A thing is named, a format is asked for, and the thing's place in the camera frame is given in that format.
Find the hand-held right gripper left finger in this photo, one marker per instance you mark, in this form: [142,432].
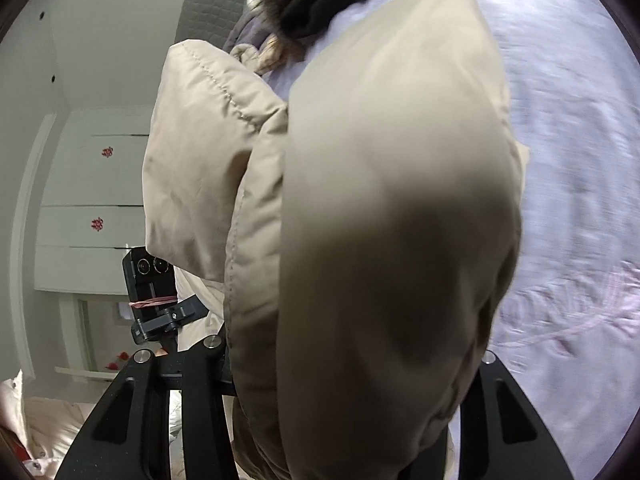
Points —
[205,385]

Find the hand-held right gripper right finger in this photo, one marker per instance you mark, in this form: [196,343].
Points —
[492,410]

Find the beige puffer jacket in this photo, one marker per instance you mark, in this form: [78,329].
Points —
[375,210]

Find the black folded clothes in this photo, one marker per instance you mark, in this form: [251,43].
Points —
[320,5]

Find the red paper decoration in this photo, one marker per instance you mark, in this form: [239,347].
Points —
[96,225]
[106,152]

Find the white wardrobe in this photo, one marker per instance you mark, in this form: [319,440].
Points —
[90,185]

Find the cream satin bedding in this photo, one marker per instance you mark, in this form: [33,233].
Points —
[45,430]

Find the cream knitted cloth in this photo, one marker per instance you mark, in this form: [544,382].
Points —
[260,57]

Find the lavender bed blanket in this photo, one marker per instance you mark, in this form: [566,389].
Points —
[575,160]

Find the grey quilted headboard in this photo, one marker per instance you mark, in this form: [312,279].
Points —
[210,5]

